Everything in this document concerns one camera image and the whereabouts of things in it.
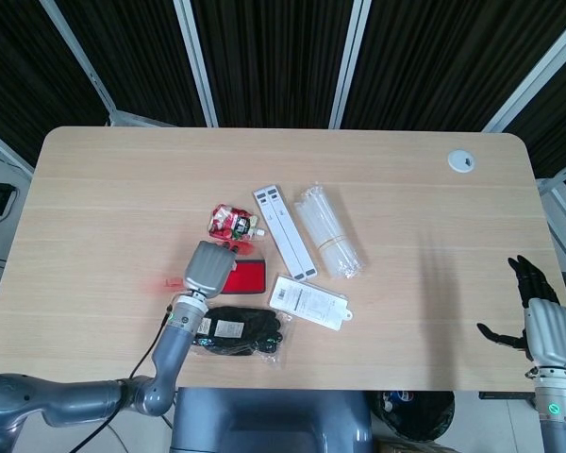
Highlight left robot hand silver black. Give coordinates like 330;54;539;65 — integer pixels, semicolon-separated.
182;239;241;301

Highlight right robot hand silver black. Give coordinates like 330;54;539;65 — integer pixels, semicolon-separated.
475;254;566;367

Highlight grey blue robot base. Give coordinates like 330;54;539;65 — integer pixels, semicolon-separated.
169;387;374;453

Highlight red ink pad clear lid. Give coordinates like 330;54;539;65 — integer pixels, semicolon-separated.
221;239;268;294

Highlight red snack pouch with spout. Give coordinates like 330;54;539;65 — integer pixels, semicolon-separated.
208;203;269;242

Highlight black gloves in plastic bag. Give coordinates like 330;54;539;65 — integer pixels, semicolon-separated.
188;304;294;372

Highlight black power strip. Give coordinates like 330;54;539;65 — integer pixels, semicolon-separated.
478;390;535;403

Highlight white flat retail package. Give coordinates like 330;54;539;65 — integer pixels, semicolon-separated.
267;273;354;333

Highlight clear bag of straws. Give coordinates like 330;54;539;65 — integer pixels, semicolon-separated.
292;182;364;279

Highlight black trash bin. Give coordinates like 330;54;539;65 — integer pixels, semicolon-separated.
375;390;456;443

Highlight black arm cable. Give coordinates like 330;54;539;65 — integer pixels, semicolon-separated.
73;304;174;453

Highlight white round cable grommet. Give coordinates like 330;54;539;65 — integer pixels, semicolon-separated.
447;149;476;174

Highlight white partition frame post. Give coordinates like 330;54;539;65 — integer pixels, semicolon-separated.
330;0;368;129
40;0;118;125
481;21;566;134
173;0;219;128

